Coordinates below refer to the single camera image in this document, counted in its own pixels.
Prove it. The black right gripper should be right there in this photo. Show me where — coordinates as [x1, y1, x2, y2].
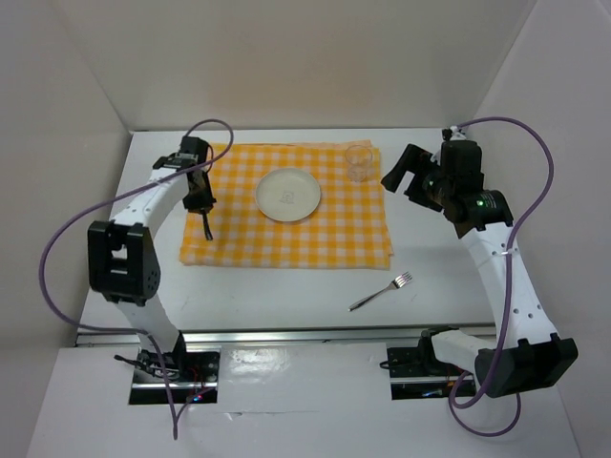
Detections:
[381, 143, 453, 212]

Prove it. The silver table knife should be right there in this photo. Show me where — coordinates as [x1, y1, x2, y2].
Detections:
[200, 207, 214, 241]

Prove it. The clear drinking glass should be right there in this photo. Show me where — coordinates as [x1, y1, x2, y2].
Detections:
[345, 145, 373, 182]

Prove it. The cream round plate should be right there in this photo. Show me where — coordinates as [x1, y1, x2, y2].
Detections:
[255, 168, 322, 222]

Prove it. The yellow white checkered cloth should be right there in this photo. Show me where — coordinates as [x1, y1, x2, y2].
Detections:
[179, 140, 393, 270]

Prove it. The silver fork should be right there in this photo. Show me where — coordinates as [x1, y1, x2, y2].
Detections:
[348, 272, 413, 312]

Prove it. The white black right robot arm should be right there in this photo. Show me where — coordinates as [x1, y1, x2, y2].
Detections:
[168, 143, 555, 348]

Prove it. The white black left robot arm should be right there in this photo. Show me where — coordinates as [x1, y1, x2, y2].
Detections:
[87, 136, 216, 381]

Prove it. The aluminium front rail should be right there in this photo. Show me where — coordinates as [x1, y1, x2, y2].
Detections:
[75, 325, 495, 346]

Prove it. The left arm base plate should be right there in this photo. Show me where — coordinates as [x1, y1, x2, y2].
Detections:
[114, 350, 221, 406]

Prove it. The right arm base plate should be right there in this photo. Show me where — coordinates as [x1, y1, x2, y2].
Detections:
[379, 347, 463, 401]

